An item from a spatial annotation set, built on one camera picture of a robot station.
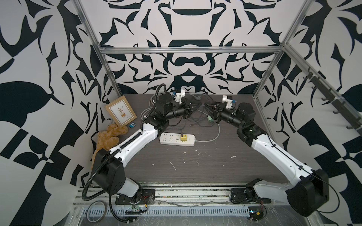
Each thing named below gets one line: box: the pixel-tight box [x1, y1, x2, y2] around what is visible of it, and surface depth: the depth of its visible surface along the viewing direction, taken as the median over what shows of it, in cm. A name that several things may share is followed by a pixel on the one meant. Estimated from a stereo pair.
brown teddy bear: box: [90, 123, 129, 170], surface depth 90 cm
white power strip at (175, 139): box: [159, 132, 196, 147], surface depth 94 cm
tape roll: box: [86, 200, 107, 223], surface depth 71 cm
